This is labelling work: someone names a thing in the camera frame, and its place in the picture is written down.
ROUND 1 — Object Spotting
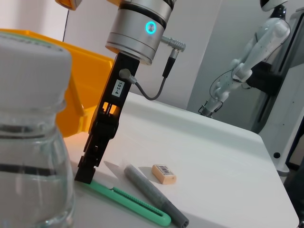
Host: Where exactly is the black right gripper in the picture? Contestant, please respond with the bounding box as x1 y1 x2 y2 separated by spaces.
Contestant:
74 52 141 185

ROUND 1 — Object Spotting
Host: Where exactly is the person in dark clothing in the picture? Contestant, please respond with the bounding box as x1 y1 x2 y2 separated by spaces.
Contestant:
282 161 304 228

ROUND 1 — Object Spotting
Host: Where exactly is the green utility knife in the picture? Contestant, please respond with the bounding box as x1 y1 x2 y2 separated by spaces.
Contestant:
82 179 172 227

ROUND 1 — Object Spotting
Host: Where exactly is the eraser with barcode sleeve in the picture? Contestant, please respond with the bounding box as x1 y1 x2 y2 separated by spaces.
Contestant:
151 163 178 185

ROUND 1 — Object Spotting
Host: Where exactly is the white humanoid robot black face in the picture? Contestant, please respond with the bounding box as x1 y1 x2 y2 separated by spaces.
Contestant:
198 0 292 118

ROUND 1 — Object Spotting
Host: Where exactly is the water bottle with green label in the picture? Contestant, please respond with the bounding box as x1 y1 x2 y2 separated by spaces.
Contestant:
0 30 76 228

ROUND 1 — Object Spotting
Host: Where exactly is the grey pen with clear cap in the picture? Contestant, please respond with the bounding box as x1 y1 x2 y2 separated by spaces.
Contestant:
104 161 190 228

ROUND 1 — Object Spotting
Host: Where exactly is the yellow plastic storage bin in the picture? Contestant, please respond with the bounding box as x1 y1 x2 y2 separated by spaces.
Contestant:
0 28 114 138

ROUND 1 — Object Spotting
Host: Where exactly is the right gripper cable with plug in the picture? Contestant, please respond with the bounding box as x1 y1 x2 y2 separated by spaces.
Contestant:
118 35 186 101

